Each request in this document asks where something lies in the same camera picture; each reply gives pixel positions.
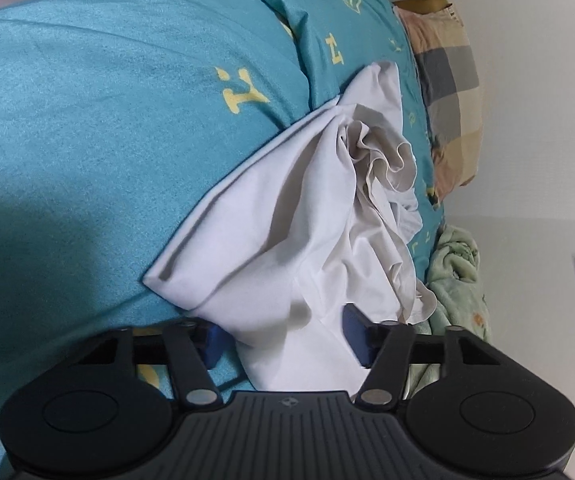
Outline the pale green fleece blanket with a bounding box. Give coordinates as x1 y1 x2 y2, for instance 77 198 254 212
402 224 494 401

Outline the checkered pillow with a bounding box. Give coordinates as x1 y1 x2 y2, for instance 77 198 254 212
396 2 484 202

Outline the white shirt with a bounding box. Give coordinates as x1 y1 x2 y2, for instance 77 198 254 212
141 60 439 393

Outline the teal bed sheet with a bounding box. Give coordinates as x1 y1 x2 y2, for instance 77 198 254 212
0 0 447 461

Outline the brown pillow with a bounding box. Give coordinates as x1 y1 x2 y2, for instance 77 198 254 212
393 0 455 14

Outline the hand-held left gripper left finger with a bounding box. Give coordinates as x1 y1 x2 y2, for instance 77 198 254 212
74 320 224 409

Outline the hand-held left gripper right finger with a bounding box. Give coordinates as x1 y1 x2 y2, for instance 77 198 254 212
342 304 499 409

